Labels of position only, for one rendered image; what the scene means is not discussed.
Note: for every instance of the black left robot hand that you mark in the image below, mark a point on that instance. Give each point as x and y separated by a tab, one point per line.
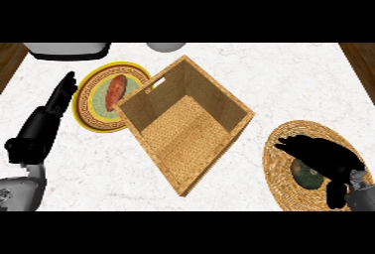
38	132

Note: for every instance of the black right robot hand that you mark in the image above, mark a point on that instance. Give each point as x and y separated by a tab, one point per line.
322	155

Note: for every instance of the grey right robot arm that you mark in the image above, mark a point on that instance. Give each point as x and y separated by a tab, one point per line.
362	193

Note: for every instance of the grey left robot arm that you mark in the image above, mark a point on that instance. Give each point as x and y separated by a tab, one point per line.
23	191

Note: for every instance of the dark green squash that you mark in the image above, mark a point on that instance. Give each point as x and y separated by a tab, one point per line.
305	177

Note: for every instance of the round woven straw placemat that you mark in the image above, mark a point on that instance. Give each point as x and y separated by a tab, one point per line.
283	185

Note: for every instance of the square wicker basket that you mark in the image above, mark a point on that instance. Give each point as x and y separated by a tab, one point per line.
188	127

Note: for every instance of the yellow patterned plate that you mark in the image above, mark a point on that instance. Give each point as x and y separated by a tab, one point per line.
98	109

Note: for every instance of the red-brown sweet potato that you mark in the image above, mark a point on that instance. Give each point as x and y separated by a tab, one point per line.
116	91

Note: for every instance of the round grey bowl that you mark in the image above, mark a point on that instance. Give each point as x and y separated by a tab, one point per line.
166	46

